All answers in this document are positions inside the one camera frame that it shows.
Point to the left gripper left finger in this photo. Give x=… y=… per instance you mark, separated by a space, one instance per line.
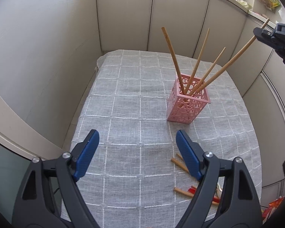
x=83 y=153

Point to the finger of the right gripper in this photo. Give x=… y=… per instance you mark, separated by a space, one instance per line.
x=264 y=35

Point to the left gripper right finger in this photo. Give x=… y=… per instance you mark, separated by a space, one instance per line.
x=192 y=154

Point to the red chopstick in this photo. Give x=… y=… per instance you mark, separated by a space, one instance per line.
x=216 y=197

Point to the white spoon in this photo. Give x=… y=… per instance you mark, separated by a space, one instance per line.
x=219 y=189

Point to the pink perforated utensil holder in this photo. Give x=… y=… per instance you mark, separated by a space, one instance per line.
x=184 y=109

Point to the grey checked tablecloth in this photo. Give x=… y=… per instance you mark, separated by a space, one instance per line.
x=131 y=179

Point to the red plastic bag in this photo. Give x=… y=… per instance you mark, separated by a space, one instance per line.
x=273 y=206

